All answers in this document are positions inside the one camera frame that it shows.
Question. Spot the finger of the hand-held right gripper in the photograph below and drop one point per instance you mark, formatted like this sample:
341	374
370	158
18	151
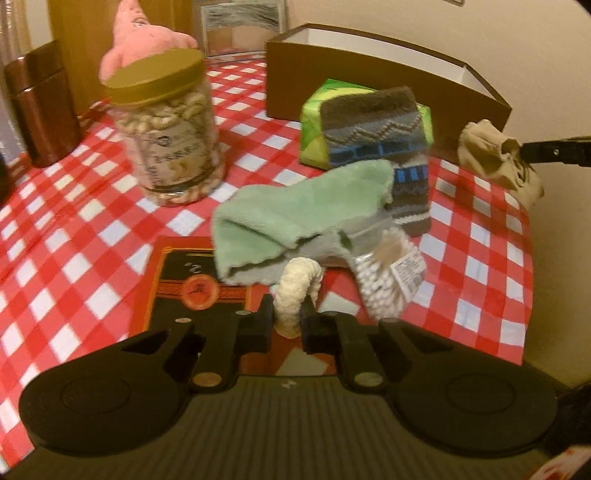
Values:
558	150

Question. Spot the white fluffy scrunchie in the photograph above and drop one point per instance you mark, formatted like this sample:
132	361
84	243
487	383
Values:
288	286

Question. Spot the pink starfish plush toy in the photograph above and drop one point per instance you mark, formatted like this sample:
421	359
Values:
134	27

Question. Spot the red black flat packet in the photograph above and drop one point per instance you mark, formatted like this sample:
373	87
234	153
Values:
184	286

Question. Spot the brown cardboard box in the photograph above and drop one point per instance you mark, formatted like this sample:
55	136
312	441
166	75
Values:
286	78

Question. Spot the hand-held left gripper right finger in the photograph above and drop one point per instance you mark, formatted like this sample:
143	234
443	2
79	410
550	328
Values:
318	332

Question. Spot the cotton swab pack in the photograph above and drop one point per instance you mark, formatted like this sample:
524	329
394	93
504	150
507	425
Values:
378	281

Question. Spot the red checkered tablecloth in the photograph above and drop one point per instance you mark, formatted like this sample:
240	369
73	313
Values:
69	221

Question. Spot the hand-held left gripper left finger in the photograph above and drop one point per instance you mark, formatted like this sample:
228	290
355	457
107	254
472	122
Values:
258	330

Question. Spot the brown cylindrical canister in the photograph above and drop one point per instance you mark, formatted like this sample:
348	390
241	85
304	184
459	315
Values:
41	106

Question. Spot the beige stocking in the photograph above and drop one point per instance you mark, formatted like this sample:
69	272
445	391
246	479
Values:
485	152

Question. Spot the grey blue patterned sock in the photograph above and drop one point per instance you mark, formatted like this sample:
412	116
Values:
369	120

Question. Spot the green tissue box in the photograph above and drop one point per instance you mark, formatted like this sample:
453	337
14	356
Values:
314	134

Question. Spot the green grey towel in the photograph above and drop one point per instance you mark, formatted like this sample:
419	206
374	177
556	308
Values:
286	207

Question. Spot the dark translucent lidded container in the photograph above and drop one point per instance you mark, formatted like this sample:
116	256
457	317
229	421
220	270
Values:
2	180

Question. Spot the framed picture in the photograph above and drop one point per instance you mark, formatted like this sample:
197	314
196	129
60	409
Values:
240	23

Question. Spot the clear jar gold lid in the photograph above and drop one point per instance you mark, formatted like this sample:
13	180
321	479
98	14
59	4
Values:
171	147

